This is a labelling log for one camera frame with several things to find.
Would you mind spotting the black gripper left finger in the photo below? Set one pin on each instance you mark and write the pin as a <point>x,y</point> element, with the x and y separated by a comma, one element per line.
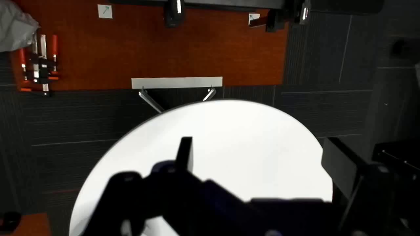
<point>120,209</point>

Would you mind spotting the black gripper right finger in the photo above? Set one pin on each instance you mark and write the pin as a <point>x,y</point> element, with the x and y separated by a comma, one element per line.
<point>183,161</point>

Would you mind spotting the round white table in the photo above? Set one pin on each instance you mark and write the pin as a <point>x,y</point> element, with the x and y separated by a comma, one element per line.
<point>250,149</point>

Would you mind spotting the orange carpet tile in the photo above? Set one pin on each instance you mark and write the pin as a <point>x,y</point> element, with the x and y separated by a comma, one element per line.
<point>95,54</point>

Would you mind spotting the small white paper scrap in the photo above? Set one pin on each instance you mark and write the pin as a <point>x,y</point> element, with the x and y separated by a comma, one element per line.
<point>105,11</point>

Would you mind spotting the white plastic bag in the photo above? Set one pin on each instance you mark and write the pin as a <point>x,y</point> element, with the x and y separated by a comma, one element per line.
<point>15,27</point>

